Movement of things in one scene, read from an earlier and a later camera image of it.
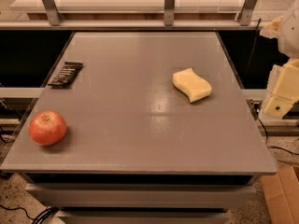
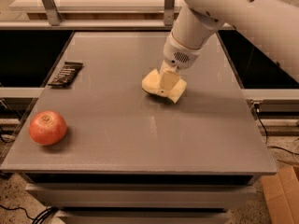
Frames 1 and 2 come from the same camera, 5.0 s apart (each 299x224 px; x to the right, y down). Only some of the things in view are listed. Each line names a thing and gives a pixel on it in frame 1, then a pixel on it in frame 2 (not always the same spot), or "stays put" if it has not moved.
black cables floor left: [38, 219] stays put
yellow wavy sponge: [191, 84] → [151, 84]
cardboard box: [281, 193] stays put
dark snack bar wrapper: [67, 75] stays put
